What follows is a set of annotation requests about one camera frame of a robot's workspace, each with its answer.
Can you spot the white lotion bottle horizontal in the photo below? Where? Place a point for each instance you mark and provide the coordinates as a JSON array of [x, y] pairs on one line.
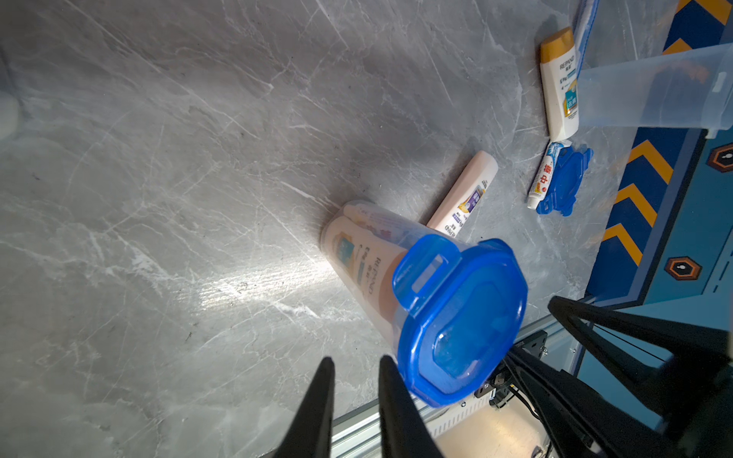
[[466, 193]]

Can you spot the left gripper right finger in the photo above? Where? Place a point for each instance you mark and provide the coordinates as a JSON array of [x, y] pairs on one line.
[[403, 431]]

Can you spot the blue lid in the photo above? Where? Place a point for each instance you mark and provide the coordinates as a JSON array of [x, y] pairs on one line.
[[463, 307], [570, 167]]

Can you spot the white bottle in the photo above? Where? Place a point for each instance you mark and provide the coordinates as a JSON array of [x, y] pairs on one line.
[[559, 71]]

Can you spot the clear cup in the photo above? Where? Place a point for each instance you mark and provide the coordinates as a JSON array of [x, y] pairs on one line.
[[365, 243], [689, 90]]

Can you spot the toothpaste tube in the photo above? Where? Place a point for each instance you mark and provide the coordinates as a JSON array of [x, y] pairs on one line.
[[544, 175]]

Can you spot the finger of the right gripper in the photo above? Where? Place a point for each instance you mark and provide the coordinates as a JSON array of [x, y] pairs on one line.
[[579, 421], [656, 368]]

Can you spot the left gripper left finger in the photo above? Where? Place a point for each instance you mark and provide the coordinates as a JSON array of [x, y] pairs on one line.
[[310, 432]]

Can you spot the blue toothbrush back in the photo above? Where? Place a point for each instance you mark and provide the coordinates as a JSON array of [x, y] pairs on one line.
[[583, 26]]

